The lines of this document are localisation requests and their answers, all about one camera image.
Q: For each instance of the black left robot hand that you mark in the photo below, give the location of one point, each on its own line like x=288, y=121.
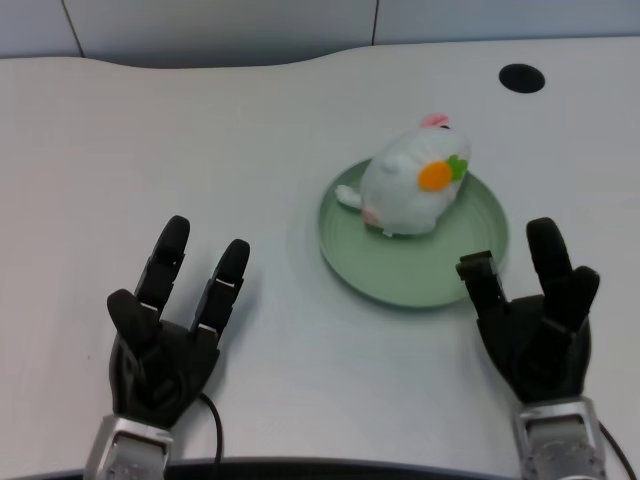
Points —
x=160, y=350

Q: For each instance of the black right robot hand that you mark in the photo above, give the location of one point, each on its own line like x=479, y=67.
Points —
x=535, y=340

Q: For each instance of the white rabbit plush doll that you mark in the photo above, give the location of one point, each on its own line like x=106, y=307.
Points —
x=415, y=182

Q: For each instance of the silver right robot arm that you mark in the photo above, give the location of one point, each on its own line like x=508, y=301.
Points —
x=557, y=440

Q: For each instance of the green round plate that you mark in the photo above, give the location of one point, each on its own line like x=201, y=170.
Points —
x=415, y=270

